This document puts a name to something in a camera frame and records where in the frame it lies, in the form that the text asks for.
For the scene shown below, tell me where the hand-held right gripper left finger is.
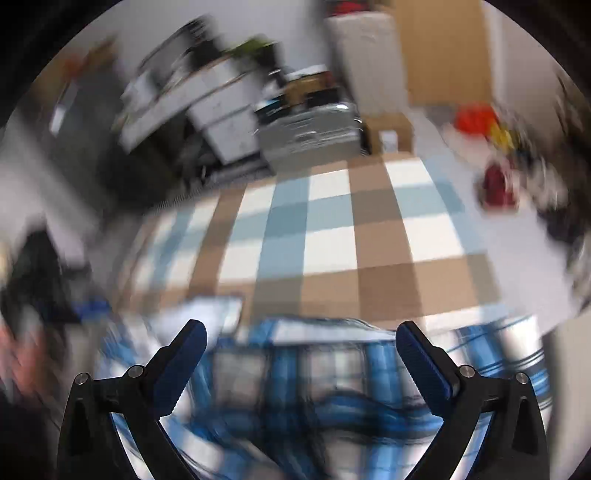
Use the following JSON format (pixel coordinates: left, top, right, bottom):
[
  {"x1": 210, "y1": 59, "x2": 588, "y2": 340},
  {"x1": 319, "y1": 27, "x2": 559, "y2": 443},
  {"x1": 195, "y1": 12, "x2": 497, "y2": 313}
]
[{"x1": 56, "y1": 318, "x2": 208, "y2": 480}]

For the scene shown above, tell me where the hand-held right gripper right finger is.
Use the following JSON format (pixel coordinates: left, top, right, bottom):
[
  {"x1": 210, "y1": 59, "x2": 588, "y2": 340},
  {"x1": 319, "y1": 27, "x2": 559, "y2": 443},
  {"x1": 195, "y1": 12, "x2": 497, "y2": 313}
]
[{"x1": 396, "y1": 320, "x2": 551, "y2": 480}]

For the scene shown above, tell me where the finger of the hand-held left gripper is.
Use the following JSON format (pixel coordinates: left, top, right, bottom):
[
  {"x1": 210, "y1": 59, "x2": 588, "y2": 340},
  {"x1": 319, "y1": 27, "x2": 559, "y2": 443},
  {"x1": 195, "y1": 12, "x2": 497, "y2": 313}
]
[{"x1": 76, "y1": 298, "x2": 112, "y2": 320}]

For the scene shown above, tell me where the blue white plaid shirt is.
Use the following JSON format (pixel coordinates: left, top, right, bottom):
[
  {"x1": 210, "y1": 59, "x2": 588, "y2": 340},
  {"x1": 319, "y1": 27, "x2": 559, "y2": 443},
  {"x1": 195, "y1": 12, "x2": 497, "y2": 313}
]
[{"x1": 99, "y1": 295, "x2": 555, "y2": 480}]

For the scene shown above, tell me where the grey mini fridge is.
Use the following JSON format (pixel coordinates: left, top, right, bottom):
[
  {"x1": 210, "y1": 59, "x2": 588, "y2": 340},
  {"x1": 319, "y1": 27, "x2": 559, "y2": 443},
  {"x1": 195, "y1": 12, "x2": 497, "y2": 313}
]
[{"x1": 48, "y1": 74, "x2": 125, "y2": 195}]

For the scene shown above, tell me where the brown blue checkered blanket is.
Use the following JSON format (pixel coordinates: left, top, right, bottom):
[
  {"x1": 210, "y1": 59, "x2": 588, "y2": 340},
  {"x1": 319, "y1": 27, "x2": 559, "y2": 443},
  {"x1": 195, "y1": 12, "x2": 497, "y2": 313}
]
[{"x1": 106, "y1": 152, "x2": 504, "y2": 333}]

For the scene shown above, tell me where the white drawer dresser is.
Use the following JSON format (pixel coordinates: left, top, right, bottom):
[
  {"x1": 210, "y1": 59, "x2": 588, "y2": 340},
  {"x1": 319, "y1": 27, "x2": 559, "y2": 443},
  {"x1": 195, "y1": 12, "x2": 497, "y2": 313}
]
[{"x1": 117, "y1": 60, "x2": 278, "y2": 164}]

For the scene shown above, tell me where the large cardboard box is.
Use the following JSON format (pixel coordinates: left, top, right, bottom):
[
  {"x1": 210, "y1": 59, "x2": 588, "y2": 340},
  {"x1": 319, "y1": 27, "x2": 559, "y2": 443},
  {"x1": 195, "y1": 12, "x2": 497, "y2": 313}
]
[{"x1": 365, "y1": 113, "x2": 416, "y2": 155}]

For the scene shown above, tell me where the yellow item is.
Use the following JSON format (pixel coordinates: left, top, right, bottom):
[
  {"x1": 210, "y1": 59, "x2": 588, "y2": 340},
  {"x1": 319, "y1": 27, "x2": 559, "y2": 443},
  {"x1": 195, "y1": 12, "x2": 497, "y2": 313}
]
[{"x1": 489, "y1": 124, "x2": 515, "y2": 148}]

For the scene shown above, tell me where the silver suitcase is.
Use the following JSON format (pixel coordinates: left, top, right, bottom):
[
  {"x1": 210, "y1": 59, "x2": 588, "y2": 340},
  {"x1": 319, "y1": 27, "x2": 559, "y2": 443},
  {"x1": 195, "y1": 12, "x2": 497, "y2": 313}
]
[{"x1": 254, "y1": 104, "x2": 365, "y2": 169}]

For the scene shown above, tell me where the orange bag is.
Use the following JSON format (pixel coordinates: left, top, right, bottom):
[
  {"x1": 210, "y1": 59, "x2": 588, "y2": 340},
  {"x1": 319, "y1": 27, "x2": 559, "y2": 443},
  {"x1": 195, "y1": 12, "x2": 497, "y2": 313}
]
[{"x1": 452, "y1": 104, "x2": 499, "y2": 134}]

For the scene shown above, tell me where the black box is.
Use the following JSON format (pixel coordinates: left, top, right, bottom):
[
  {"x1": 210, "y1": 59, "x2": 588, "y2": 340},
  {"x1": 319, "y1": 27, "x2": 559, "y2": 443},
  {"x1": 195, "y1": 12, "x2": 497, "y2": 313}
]
[{"x1": 254, "y1": 97, "x2": 296, "y2": 121}]

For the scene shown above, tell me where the black wrapped flower bouquet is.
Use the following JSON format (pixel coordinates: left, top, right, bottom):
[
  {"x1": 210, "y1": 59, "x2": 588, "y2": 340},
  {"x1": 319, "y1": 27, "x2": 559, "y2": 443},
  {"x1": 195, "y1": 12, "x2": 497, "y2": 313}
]
[{"x1": 231, "y1": 39, "x2": 278, "y2": 58}]

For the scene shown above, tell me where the white wardrobe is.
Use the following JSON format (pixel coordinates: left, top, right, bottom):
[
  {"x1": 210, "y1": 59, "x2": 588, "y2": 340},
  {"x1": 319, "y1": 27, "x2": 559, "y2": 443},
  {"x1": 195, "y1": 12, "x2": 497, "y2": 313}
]
[{"x1": 325, "y1": 11, "x2": 409, "y2": 116}]

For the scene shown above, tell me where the wooden door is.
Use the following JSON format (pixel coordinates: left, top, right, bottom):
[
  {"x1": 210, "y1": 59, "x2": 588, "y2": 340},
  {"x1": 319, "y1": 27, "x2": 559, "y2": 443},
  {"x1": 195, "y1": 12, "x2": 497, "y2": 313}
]
[{"x1": 392, "y1": 0, "x2": 497, "y2": 107}]

